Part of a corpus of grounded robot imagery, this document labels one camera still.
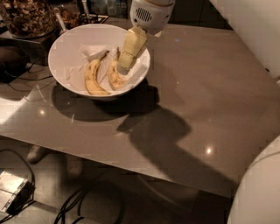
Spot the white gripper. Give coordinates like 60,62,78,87
117,0,175,75

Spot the spotted yellow banana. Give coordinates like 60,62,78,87
107,49,126,90

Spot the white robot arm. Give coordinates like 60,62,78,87
120,0,280,224

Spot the white ceramic bowl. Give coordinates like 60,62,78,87
47,23,151,102

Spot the left yellow banana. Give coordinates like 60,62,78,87
85,51,109,95

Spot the dark snack tray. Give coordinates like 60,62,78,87
58,4,109,30

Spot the white paper napkin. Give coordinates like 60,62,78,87
64,41,150,98

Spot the glass jar of nuts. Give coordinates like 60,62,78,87
0,0,56,39

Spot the dark object left edge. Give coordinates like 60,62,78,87
0,46,30,83

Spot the silver box on floor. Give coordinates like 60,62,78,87
0,171,29,214

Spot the white utensil handle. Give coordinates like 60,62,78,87
53,7,68,35

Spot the black cable on table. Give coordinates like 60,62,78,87
0,55,56,93

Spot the black floor cable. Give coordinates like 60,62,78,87
53,174,126,224

